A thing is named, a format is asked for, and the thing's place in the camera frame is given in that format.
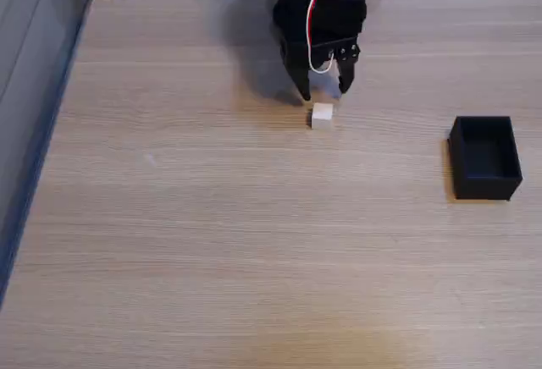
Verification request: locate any white cube block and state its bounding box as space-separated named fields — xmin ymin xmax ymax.
xmin=310 ymin=102 xmax=335 ymax=130

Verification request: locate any black open box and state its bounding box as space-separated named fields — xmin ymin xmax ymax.
xmin=447 ymin=115 xmax=524 ymax=201

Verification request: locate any white and red cable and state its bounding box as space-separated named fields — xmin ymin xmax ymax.
xmin=305 ymin=0 xmax=344 ymax=75

